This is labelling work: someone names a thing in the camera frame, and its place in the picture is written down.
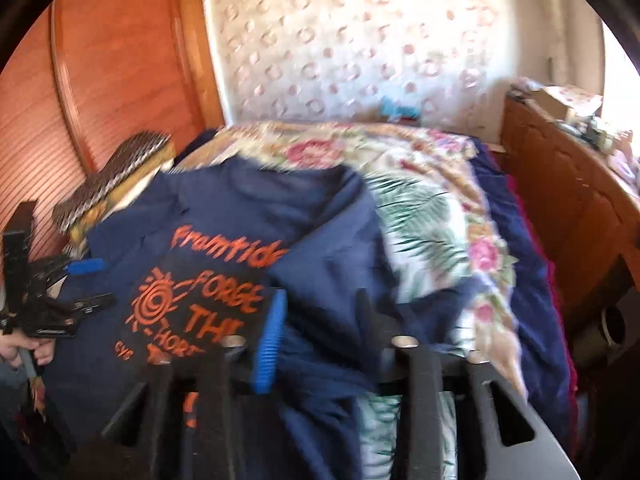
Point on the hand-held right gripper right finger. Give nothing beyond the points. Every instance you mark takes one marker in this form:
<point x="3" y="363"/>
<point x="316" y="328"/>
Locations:
<point x="369" y="332"/>

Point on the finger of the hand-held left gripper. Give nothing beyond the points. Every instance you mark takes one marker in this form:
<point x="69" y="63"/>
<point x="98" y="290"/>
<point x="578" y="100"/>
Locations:
<point x="87" y="266"/>
<point x="90" y="304"/>

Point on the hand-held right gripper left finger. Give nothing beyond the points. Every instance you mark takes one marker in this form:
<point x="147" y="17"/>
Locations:
<point x="270" y="345"/>

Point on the navy blue sweatshirt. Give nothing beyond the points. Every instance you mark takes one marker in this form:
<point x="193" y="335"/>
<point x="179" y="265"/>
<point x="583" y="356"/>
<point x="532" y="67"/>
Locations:
<point x="320" y="220"/>

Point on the person's left hand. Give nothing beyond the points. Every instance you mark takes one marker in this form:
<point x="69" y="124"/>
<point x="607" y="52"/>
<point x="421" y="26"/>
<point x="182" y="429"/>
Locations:
<point x="17" y="347"/>

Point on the dark studded cushion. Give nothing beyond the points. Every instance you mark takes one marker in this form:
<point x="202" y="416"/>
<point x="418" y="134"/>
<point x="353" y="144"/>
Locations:
<point x="115" y="170"/>

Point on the floral leaf bedspread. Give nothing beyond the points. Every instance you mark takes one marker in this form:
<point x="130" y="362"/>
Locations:
<point x="425" y="200"/>

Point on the navy blanket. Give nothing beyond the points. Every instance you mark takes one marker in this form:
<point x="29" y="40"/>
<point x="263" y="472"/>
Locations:
<point x="530" y="300"/>

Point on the wooden headboard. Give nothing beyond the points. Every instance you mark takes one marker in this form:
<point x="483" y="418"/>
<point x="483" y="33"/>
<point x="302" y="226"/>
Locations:
<point x="125" y="60"/>

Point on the teal toy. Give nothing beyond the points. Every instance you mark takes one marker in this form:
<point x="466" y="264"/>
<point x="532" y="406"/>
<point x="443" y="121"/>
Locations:
<point x="395" y="108"/>

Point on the wooden dresser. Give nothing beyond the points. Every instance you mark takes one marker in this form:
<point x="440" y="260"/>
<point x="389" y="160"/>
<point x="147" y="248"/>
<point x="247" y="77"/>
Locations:
<point x="565" y="200"/>

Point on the dark round container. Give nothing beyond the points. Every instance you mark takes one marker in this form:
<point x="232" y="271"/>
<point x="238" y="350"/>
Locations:
<point x="612" y="322"/>

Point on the circle patterned curtain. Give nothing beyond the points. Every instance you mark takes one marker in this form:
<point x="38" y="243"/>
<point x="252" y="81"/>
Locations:
<point x="350" y="35"/>

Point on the cardboard box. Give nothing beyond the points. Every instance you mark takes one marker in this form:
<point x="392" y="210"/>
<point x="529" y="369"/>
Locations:
<point x="567" y="101"/>

